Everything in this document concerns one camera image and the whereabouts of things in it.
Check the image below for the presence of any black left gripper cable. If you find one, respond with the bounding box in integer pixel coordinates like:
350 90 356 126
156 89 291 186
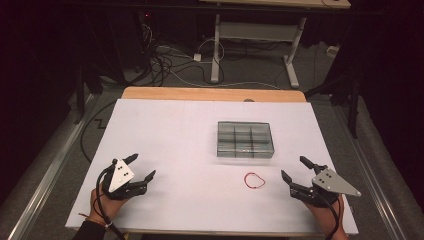
95 165 127 240

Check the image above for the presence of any clear grey compartment box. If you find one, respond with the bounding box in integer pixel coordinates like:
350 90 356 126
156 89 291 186
216 120 276 160

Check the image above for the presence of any black metal stand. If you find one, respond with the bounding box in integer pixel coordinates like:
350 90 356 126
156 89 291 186
303 71 364 140
73 63 105 125

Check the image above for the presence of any black floor cable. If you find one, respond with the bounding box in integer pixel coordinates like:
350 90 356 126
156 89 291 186
79 99 118 164

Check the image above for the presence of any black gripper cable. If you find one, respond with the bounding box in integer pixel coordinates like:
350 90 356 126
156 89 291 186
95 165 127 240
314 193 342 240

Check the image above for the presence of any wooden table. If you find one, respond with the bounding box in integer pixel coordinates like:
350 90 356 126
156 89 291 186
120 86 307 103

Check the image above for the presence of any white-legged desk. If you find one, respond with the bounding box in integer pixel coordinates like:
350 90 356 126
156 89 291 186
199 0 352 90

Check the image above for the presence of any red rubber band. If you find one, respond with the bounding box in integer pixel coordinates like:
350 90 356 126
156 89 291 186
243 171 267 190

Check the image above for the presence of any metal floor rail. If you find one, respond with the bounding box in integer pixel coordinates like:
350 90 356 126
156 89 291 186
6 93 97 240
333 105 408 240

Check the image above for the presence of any thin wrist bracelet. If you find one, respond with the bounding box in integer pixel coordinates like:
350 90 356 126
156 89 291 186
78 212 109 229

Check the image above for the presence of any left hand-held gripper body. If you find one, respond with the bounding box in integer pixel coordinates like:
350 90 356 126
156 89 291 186
101 159 148 201

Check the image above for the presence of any person's right hand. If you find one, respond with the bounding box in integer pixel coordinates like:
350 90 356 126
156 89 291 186
304 194 348 239

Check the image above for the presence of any bundle of floor cables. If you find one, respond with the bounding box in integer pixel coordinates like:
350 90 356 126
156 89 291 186
138 21 231 88

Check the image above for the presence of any person's left hand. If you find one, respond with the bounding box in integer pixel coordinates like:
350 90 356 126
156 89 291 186
88 184 130 225

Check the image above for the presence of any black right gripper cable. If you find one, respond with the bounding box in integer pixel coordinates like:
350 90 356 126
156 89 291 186
314 193 342 240

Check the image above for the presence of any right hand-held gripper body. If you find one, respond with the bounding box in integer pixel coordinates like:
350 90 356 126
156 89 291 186
289 164 363 209

